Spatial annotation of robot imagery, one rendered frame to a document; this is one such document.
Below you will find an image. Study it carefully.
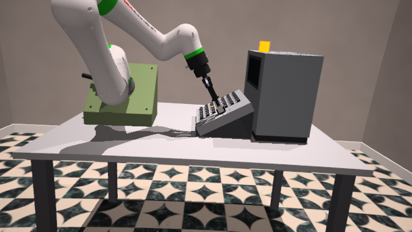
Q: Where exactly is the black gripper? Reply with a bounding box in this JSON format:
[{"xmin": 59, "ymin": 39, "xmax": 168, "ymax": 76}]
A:
[{"xmin": 193, "ymin": 64, "xmax": 224, "ymax": 113}]

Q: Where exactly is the grey control console with keypad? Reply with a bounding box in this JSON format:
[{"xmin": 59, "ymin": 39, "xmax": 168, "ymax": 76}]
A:
[{"xmin": 196, "ymin": 41, "xmax": 324, "ymax": 144}]

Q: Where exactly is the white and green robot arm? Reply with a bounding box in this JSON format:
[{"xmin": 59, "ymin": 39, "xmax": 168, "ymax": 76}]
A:
[{"xmin": 50, "ymin": 0, "xmax": 209, "ymax": 106}]

